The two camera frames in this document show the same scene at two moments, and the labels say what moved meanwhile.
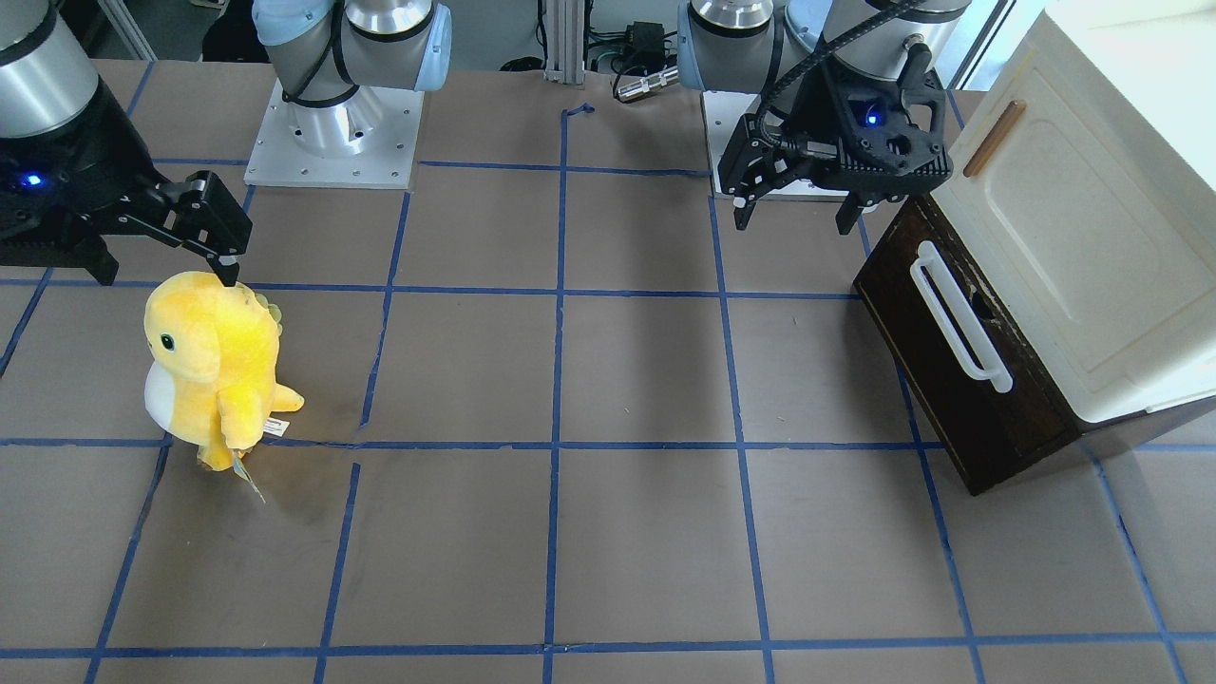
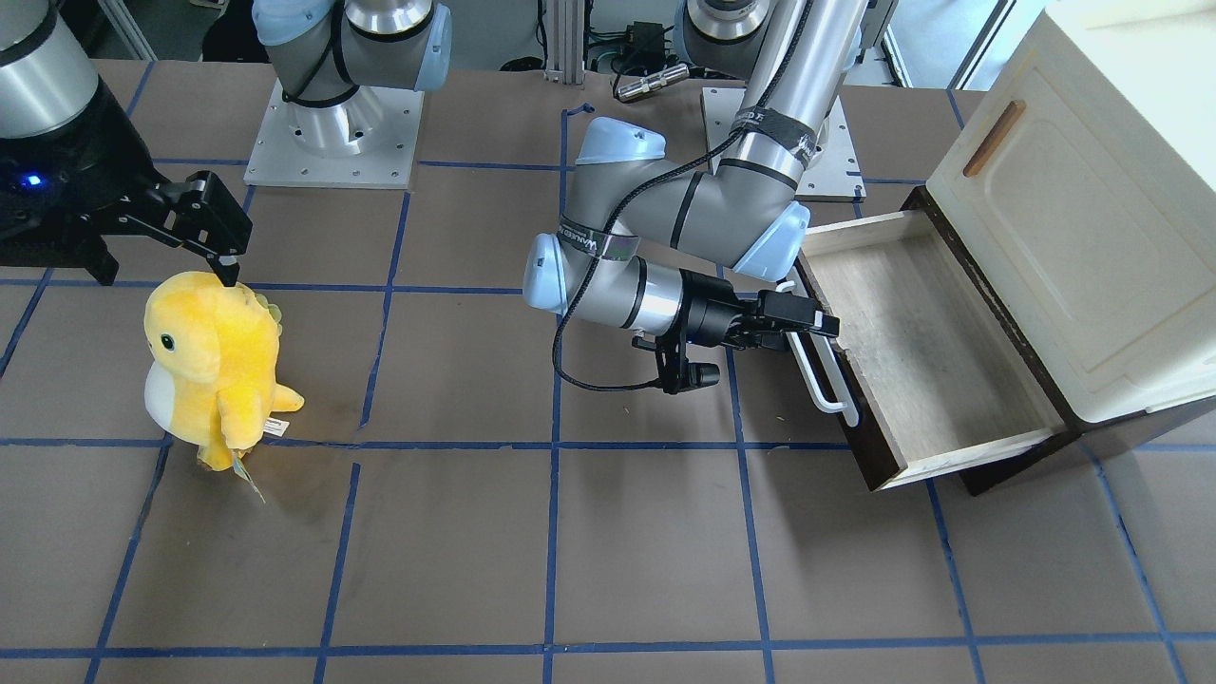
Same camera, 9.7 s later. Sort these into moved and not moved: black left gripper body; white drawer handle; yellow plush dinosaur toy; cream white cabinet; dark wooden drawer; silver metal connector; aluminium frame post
Moved: black left gripper body; white drawer handle; dark wooden drawer
Not moved: aluminium frame post; cream white cabinet; silver metal connector; yellow plush dinosaur toy
